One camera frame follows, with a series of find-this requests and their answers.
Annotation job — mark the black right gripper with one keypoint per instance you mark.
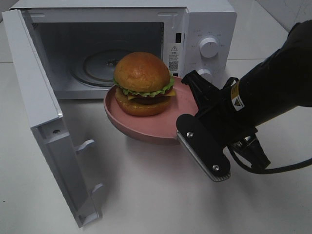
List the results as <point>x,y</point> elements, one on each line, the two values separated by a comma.
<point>217,114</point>

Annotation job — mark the pink round plate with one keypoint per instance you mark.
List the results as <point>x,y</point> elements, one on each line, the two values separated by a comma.
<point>158,129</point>

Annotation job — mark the toy burger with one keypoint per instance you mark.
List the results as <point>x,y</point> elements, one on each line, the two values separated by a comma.
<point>144,84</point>

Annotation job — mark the white microwave door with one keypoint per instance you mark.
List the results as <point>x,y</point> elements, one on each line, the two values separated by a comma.
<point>46,119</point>

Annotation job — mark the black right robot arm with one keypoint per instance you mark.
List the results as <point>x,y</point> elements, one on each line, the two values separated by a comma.
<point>280,83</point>

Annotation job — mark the lower white round knob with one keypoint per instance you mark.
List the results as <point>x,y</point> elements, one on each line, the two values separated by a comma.
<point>206,74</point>

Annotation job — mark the white round knob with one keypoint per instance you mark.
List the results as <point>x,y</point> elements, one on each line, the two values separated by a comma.
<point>206,74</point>
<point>209,47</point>

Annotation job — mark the upper white round knob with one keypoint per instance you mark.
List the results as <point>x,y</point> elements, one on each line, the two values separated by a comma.
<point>209,47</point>

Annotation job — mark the white warning sticker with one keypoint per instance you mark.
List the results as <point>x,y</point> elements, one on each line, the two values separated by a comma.
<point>173,55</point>

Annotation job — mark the glass microwave turntable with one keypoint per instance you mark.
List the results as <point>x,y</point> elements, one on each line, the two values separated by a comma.
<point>97,69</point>

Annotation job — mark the white microwave oven body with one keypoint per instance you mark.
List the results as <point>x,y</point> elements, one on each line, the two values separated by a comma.
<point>70,29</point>

